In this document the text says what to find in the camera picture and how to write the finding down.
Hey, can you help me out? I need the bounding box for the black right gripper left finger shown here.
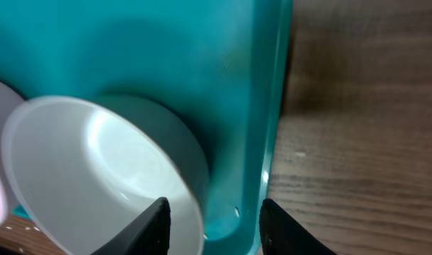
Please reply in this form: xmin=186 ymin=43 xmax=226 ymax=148
xmin=92 ymin=197 xmax=171 ymax=255

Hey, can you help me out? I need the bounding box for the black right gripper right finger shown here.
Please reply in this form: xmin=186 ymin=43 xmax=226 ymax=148
xmin=259 ymin=198 xmax=336 ymax=255

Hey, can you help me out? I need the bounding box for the grey small bowl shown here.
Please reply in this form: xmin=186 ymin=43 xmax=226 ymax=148
xmin=1 ymin=95 xmax=210 ymax=254

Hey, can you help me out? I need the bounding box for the teal plastic tray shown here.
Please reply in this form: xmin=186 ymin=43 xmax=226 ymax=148
xmin=0 ymin=0 xmax=293 ymax=254

